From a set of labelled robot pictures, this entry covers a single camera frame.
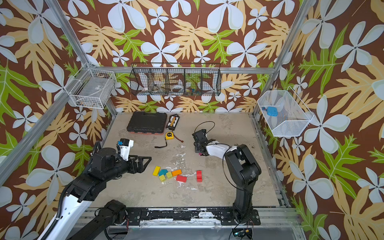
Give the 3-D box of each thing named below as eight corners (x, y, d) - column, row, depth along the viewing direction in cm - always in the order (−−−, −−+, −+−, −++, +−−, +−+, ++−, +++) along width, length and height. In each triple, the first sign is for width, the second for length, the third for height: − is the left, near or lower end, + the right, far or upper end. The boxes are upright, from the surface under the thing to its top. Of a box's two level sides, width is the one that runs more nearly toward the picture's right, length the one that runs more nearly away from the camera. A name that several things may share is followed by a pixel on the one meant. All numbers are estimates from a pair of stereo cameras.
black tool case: (126, 135, 108) (123, 131, 104) (132, 115, 121) (130, 111, 117) (164, 135, 109) (163, 131, 104) (167, 116, 121) (166, 111, 117)
